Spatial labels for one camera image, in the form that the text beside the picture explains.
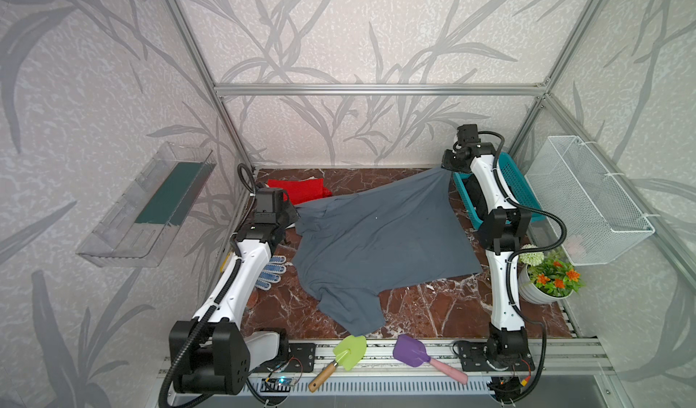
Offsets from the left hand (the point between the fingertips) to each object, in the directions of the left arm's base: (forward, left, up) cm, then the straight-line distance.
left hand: (292, 200), depth 84 cm
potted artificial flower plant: (-23, -73, -6) cm, 77 cm away
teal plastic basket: (+17, -82, -14) cm, 85 cm away
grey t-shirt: (-5, -19, -20) cm, 29 cm away
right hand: (+26, -55, -4) cm, 60 cm away
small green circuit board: (-46, +1, -21) cm, 51 cm away
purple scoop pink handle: (-39, -37, -18) cm, 56 cm away
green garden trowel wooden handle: (-39, -19, -18) cm, 47 cm away
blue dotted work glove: (-15, +8, -21) cm, 27 cm away
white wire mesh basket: (-15, -76, +15) cm, 79 cm away
